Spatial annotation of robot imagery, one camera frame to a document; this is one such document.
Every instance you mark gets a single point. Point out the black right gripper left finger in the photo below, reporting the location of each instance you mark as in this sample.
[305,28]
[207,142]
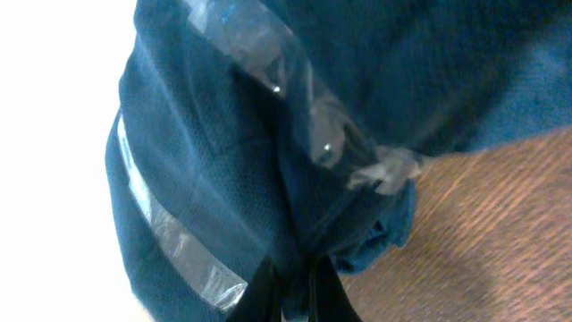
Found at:
[261,301]

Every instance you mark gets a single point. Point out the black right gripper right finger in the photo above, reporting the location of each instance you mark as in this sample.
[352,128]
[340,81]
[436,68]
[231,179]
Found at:
[328,301]

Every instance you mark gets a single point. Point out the teal taped cloth bundle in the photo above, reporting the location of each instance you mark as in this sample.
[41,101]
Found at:
[294,130]

